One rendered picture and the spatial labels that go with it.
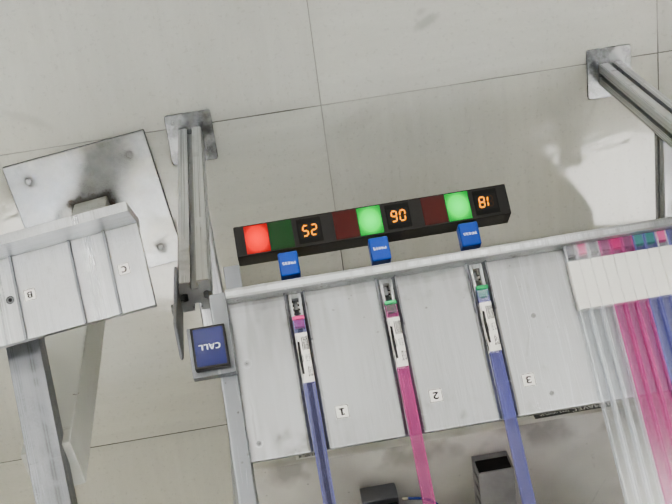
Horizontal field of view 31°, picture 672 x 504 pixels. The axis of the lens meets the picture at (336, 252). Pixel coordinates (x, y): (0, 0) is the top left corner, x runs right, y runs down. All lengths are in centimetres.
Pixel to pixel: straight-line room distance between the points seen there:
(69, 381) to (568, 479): 71
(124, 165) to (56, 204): 14
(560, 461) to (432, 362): 39
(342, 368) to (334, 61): 81
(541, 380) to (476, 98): 84
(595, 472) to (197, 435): 89
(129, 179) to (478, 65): 64
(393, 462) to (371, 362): 31
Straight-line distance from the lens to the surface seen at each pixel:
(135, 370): 233
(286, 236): 150
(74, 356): 164
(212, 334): 141
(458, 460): 174
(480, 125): 220
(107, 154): 215
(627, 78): 212
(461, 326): 146
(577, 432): 176
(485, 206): 152
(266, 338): 145
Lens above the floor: 204
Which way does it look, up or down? 66 degrees down
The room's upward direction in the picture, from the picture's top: 164 degrees clockwise
